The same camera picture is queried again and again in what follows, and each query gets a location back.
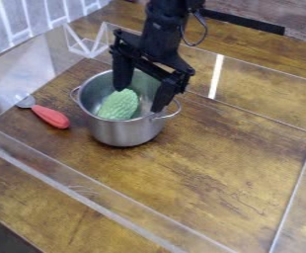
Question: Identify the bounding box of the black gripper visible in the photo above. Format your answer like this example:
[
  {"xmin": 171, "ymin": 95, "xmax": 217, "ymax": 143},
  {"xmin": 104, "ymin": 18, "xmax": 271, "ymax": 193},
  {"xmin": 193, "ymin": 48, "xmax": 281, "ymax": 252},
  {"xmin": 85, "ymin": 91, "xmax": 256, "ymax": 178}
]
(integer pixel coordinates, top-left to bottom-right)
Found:
[{"xmin": 110, "ymin": 0, "xmax": 195, "ymax": 113}]

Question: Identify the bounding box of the green bitter gourd toy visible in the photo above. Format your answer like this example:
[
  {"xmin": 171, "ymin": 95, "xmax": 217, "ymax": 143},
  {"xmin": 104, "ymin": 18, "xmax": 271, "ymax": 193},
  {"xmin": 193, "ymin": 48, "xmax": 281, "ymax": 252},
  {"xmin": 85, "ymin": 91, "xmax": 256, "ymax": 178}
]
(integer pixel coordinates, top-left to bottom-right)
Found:
[{"xmin": 96, "ymin": 89, "xmax": 138, "ymax": 120}]

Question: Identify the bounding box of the silver metal pot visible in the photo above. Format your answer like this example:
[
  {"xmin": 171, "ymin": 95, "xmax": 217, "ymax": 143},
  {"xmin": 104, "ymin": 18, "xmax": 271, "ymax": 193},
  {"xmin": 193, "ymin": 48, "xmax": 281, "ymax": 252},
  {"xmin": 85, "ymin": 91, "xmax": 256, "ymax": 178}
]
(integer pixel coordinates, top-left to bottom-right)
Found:
[{"xmin": 69, "ymin": 70, "xmax": 180, "ymax": 147}]

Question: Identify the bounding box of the black strip on table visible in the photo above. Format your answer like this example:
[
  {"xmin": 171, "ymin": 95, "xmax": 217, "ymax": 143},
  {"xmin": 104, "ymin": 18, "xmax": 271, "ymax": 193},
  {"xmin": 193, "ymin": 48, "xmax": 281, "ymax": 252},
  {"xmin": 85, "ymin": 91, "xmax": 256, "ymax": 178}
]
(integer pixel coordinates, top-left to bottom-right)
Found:
[{"xmin": 200, "ymin": 9, "xmax": 284, "ymax": 36}]

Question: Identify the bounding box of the black cable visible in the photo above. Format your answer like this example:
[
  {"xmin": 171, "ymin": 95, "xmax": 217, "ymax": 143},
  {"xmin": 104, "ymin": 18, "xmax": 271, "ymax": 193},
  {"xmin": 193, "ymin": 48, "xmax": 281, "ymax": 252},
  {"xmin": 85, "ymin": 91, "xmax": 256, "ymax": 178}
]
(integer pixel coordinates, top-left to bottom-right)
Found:
[{"xmin": 177, "ymin": 8, "xmax": 209, "ymax": 47}]

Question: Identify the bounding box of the clear acrylic triangle bracket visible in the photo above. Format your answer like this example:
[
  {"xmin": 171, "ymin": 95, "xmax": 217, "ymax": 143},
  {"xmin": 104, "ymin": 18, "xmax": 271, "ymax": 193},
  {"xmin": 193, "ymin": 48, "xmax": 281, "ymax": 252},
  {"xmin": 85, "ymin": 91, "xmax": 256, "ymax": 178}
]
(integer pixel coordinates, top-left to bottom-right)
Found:
[{"xmin": 62, "ymin": 24, "xmax": 108, "ymax": 58}]

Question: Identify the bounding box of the red handled spatula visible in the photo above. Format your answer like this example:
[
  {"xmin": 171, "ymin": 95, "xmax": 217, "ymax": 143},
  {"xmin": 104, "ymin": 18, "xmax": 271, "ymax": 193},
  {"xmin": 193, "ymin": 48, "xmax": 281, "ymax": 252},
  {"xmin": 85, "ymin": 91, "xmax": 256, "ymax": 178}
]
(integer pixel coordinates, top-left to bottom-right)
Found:
[{"xmin": 16, "ymin": 95, "xmax": 69, "ymax": 129}]

